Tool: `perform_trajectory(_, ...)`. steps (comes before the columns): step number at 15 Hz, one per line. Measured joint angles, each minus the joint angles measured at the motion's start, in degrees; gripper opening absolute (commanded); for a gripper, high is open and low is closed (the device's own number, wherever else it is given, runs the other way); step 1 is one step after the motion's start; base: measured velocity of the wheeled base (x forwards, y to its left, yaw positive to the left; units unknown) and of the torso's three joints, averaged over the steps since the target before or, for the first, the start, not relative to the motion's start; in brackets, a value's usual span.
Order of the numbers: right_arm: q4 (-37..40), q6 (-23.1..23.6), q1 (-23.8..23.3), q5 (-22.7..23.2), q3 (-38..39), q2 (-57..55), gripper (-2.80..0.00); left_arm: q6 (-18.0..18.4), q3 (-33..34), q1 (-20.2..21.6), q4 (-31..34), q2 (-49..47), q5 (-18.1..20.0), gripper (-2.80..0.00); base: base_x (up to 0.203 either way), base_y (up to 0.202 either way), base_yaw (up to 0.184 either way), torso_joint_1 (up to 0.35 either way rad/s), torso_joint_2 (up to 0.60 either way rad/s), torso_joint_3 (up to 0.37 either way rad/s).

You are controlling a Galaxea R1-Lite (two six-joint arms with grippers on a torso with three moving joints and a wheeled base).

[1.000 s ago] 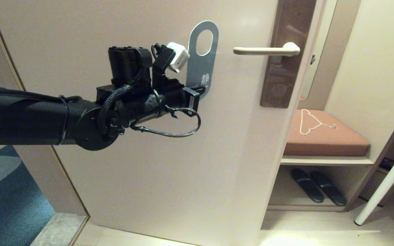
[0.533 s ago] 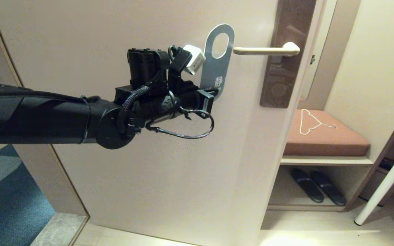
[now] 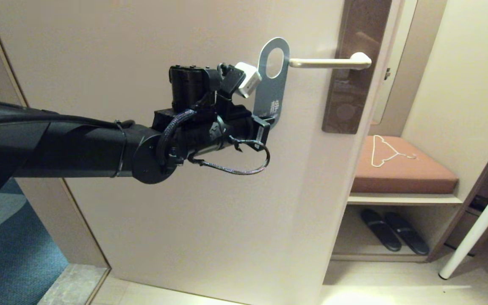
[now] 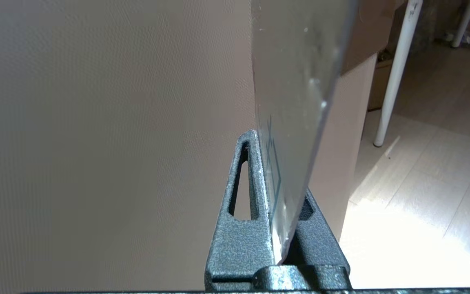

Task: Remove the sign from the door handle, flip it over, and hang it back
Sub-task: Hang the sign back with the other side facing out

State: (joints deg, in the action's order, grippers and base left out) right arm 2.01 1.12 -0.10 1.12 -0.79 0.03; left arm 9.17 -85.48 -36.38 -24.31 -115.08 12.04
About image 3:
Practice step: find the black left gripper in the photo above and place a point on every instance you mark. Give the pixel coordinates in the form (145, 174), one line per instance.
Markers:
(210, 131)

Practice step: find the blue do-not-disturb door hanger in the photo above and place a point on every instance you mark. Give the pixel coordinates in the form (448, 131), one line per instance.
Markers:
(271, 93)

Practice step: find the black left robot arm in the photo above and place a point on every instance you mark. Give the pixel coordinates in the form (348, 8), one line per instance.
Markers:
(57, 148)

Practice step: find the beige room door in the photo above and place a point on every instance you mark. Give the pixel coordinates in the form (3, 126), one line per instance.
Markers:
(184, 233)

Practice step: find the brown metal lock plate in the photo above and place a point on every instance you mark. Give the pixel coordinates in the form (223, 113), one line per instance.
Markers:
(354, 97)

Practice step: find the brown seat cushion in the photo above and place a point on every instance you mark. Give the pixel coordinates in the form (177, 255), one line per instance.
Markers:
(405, 178)

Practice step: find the black slipper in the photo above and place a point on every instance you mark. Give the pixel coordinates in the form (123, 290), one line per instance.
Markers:
(407, 234)
(381, 231)

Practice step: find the white table leg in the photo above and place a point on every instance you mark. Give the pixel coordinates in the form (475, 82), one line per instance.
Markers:
(477, 228)

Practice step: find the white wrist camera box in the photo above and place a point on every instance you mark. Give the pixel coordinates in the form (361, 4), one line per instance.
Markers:
(249, 80)

